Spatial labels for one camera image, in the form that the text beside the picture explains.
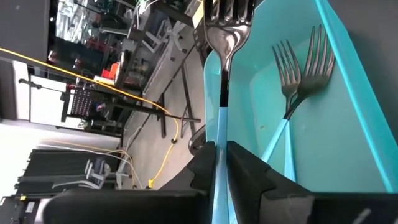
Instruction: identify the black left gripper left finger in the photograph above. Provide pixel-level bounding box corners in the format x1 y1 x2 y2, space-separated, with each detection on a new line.
42 141 217 224

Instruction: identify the teal plastic bin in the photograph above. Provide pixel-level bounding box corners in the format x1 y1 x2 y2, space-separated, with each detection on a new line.
203 0 398 194

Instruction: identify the whiteboard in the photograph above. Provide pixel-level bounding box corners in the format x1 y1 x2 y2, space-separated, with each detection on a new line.
12 60 81 129

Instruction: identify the yellow cable with plug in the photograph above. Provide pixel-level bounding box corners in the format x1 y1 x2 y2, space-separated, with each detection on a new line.
0 46 182 189

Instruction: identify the white office chair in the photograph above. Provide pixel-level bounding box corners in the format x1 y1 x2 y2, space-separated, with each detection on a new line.
144 17 187 57

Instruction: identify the teal-handled black fork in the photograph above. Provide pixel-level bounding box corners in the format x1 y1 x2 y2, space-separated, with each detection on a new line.
203 0 256 224
272 39 302 183
260 24 336 163

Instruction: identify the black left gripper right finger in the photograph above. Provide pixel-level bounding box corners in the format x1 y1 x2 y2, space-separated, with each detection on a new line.
227 141 398 224

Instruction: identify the black pegboard rack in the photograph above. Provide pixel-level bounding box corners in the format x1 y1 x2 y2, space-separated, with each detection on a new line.
60 88 105 124

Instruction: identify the black desk stand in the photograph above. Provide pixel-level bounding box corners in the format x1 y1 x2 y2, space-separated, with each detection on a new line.
155 60 202 139

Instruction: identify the orange box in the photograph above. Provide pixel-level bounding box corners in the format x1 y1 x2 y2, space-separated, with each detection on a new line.
101 62 121 80

